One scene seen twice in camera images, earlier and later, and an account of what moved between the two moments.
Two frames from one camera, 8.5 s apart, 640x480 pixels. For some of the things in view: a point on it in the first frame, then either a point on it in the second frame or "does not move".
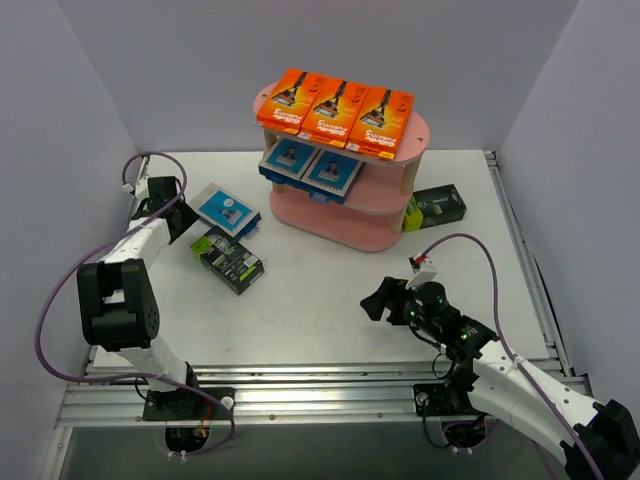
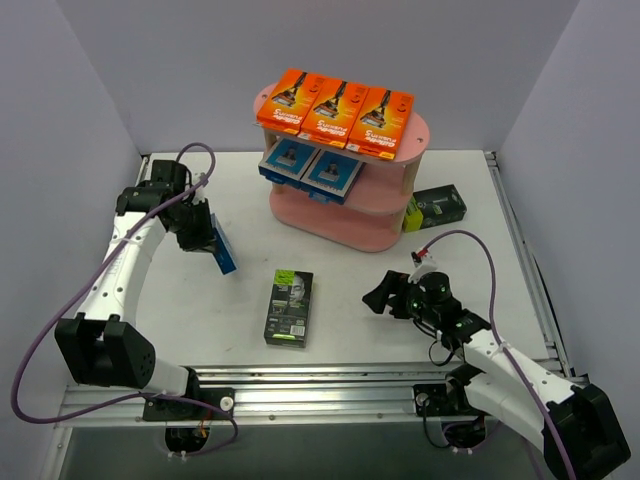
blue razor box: [288, 160] does not move
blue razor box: [224, 210] → [222, 251]
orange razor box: [288, 105] does not move
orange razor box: [331, 114] does not move
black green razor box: [228, 260] → [289, 308]
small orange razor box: [378, 126] does not move
